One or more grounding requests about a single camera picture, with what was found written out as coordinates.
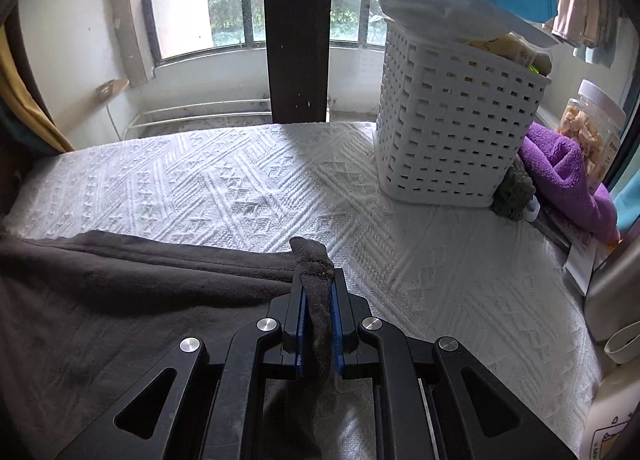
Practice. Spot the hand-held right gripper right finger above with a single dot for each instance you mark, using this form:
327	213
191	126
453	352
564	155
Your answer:
338	330

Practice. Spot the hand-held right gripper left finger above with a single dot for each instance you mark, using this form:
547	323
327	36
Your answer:
300	330

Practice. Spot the dark grey t-shirt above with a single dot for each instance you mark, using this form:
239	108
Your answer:
125	315

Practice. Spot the white textured bedspread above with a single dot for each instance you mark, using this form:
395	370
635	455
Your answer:
250	190

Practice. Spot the grey green fluffy toy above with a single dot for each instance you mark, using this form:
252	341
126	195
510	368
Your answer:
512	190

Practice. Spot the white plastic basket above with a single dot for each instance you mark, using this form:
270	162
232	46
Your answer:
450	130

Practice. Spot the paper booklet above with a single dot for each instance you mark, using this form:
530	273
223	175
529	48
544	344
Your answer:
582	265

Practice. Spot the steel thermos tumbler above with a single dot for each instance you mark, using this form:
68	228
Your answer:
615	300

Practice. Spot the purple towel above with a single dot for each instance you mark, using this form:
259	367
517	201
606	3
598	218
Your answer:
565	165

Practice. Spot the white mug with cartoon print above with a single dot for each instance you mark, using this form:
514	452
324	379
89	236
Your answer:
615	420

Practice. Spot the small wooden board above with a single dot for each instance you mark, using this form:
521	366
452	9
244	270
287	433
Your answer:
112	89

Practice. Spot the light blue curtain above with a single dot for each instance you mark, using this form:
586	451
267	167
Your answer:
629	205

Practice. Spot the plastic snack jar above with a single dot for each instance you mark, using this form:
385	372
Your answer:
585	130

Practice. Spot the yellow packet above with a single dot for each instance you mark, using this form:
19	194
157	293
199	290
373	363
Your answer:
505	48

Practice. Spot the balcony railing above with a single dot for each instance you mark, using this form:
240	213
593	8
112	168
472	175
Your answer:
245	5

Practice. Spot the white bag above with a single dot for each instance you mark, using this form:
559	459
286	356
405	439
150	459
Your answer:
450	5

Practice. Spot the yellow curtain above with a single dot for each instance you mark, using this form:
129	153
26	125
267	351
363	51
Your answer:
25	100

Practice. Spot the dark sliding door frame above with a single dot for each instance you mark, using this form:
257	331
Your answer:
631	105

